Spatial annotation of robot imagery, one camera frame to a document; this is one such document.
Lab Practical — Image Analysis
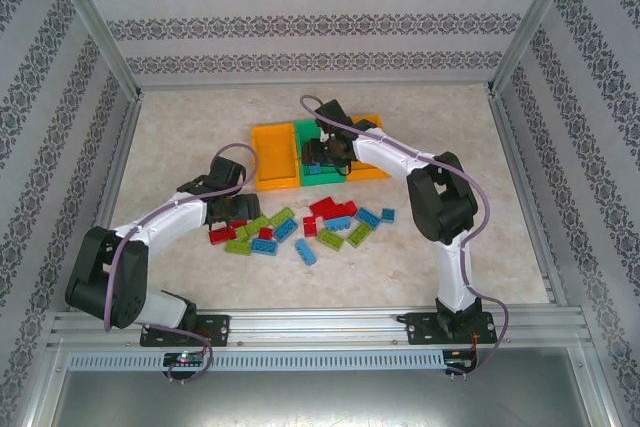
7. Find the green plastic container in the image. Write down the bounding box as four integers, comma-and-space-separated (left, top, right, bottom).
292, 119, 349, 189

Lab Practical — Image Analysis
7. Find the grey slotted cable duct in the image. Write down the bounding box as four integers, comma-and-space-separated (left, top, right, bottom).
67, 350, 447, 371

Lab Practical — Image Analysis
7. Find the aluminium side rail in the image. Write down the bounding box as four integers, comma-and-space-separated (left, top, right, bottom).
68, 95, 144, 312
488, 94, 569, 307

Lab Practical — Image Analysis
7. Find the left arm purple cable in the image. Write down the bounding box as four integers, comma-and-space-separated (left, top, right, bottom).
102, 143, 259, 386

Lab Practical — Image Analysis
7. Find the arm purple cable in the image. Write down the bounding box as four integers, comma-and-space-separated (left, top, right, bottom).
298, 94, 512, 383
102, 143, 259, 386

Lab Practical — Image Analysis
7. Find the aluminium mounting rail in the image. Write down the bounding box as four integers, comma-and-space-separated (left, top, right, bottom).
47, 307, 594, 349

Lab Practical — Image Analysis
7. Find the grey metal panel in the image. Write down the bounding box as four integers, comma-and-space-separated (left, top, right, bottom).
47, 369, 599, 427

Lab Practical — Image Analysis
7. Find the orange plastic container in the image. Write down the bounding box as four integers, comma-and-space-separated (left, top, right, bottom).
249, 121, 303, 193
344, 114, 392, 183

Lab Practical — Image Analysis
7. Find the large red lego brick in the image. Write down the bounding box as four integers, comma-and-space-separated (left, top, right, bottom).
309, 196, 341, 221

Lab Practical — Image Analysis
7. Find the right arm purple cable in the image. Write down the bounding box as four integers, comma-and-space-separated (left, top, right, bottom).
298, 94, 512, 383

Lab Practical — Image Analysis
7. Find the aluminium frame post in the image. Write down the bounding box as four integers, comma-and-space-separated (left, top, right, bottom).
42, 0, 144, 98
487, 0, 585, 97

